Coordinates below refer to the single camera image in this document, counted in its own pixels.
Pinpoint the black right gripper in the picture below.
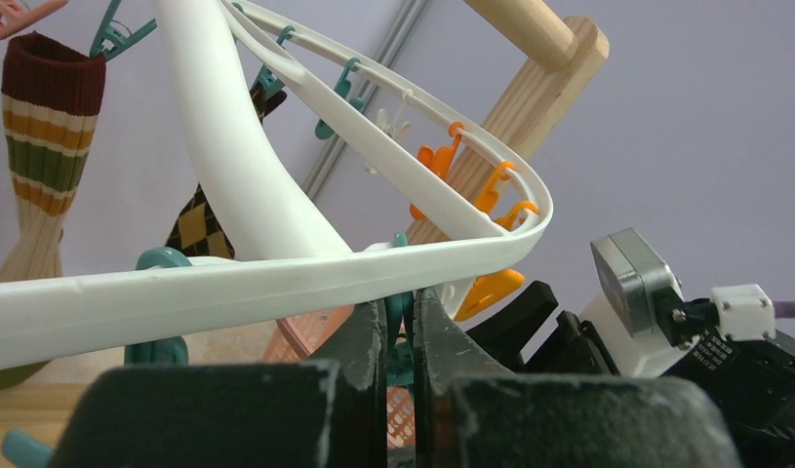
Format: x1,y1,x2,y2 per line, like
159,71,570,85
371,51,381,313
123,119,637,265
467,281,795,467

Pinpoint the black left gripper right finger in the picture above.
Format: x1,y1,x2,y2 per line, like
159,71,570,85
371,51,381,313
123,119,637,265
413,289,741,467

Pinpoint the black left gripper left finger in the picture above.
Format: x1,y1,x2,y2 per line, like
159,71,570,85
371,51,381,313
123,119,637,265
51,301,387,467

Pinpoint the teal clothespin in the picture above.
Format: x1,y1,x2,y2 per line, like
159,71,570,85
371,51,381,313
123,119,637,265
382,232,417,389
123,247,195,367

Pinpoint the white plastic sock hanger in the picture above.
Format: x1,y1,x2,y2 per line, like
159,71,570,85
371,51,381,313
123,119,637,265
0,1,553,370

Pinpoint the wooden hanger stand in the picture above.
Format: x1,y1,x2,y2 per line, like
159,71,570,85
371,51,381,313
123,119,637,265
0,0,611,468

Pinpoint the pink laundry basket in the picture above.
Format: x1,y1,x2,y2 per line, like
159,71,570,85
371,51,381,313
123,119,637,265
262,306,417,449

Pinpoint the brown argyle sock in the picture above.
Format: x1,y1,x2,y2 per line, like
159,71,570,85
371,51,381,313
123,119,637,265
165,85,287,259

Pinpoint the cream multicolour striped sock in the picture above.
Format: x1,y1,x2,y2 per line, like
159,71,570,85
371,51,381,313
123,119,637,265
0,32,107,391

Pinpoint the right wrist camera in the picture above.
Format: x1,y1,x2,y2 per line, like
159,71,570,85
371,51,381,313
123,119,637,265
579,228,776,377

